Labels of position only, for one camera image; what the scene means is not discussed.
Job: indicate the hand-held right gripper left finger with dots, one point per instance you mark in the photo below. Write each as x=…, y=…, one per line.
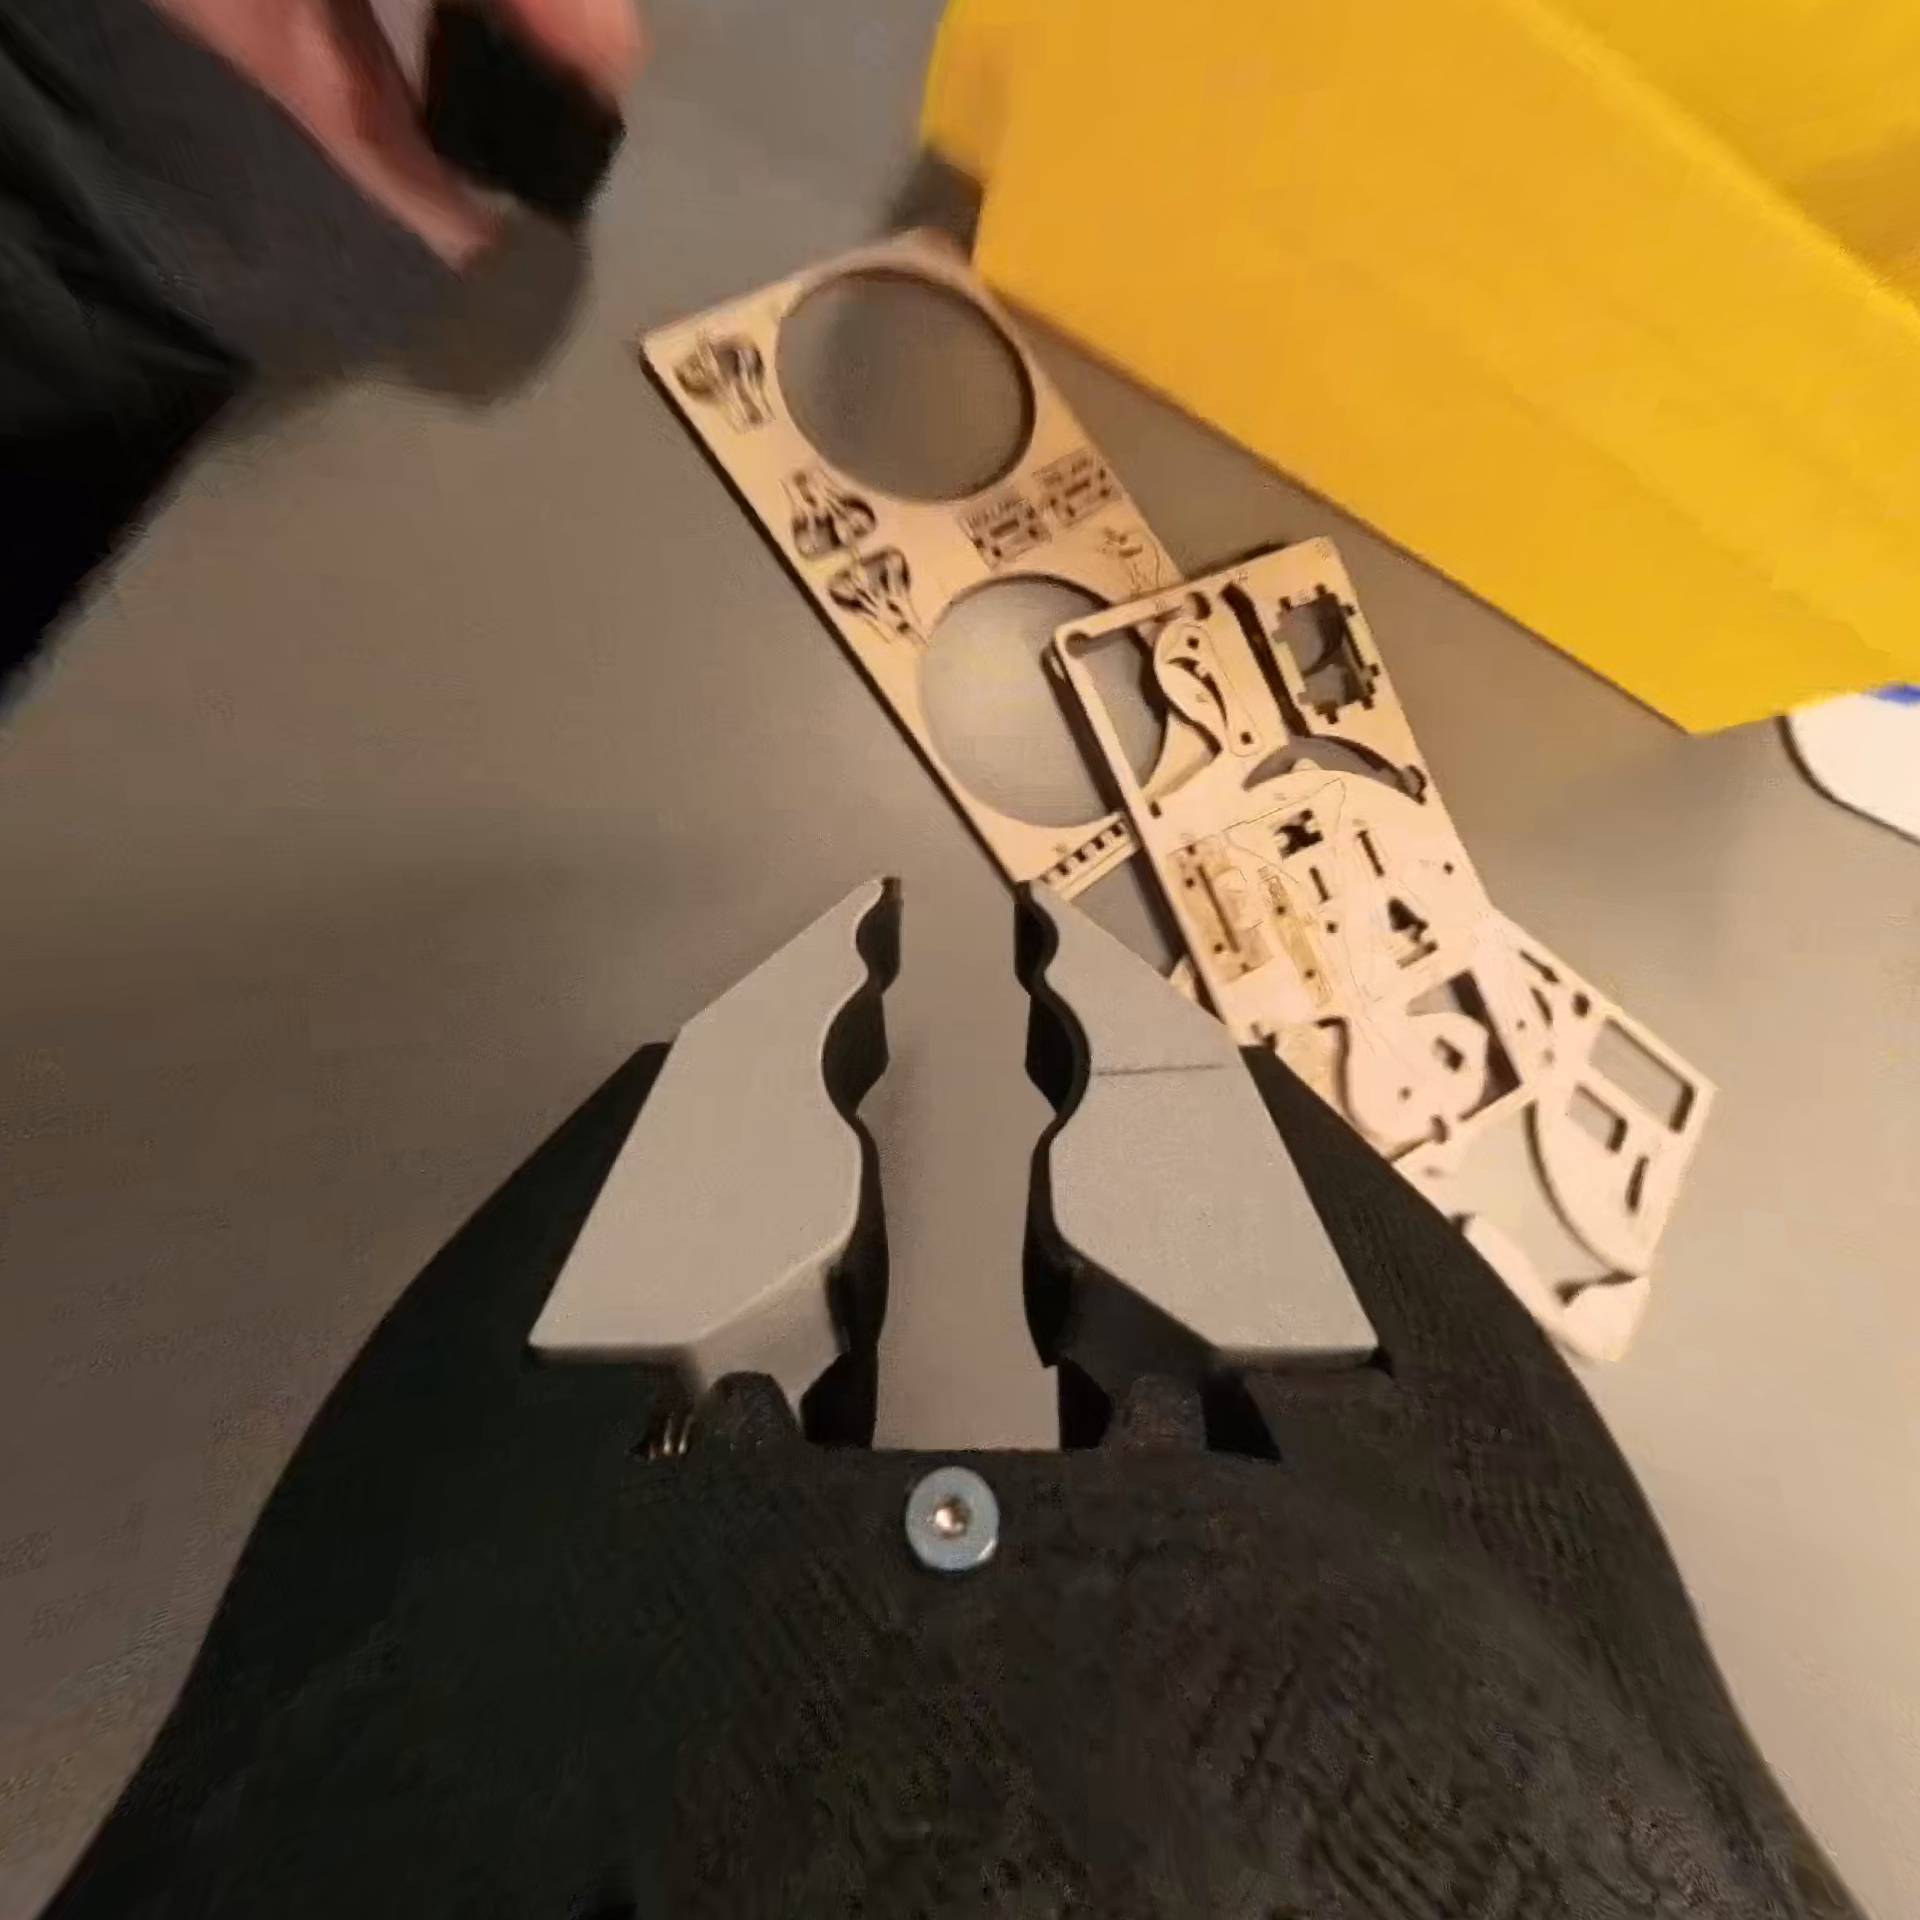
x=704, y=1185

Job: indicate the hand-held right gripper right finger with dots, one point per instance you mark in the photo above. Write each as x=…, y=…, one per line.
x=1201, y=1185

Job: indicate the wooden sheet with curved cutouts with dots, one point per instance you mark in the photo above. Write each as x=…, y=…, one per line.
x=1119, y=721

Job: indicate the wooden sheet with round holes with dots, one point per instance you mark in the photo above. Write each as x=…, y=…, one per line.
x=900, y=540

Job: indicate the person's left forearm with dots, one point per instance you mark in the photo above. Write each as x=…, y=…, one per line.
x=134, y=224

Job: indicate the person's left hand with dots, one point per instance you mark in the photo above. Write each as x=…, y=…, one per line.
x=360, y=104

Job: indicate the wooden sheet with rectangular cutouts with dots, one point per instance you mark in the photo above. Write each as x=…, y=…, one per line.
x=1605, y=1320

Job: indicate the white blue-edged object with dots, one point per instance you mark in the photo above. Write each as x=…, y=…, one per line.
x=1868, y=764

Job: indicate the yellow plastic bin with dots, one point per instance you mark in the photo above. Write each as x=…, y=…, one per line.
x=1425, y=301

